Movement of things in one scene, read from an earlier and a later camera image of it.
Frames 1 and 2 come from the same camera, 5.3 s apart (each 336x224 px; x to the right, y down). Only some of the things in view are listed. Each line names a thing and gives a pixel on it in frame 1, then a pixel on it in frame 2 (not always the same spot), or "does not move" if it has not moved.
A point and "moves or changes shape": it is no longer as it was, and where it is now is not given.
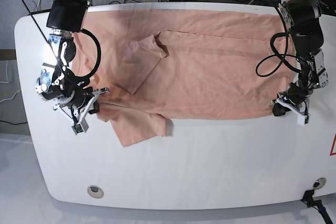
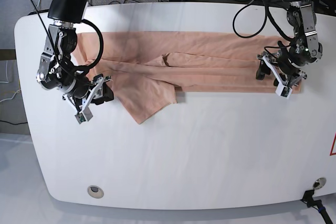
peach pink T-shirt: x=150 y=65 moves or changes shape
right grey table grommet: x=319 y=183 does not move
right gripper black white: x=297 y=95 → x=289 y=63
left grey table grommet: x=95 y=191 does not move
